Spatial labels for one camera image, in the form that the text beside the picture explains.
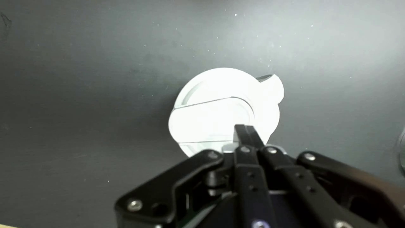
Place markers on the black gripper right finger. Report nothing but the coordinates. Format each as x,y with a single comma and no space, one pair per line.
321,191

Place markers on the stainless steel thermos white lid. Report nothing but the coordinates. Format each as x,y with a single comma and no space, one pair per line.
223,109

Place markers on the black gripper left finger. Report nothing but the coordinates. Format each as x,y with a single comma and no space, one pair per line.
248,185

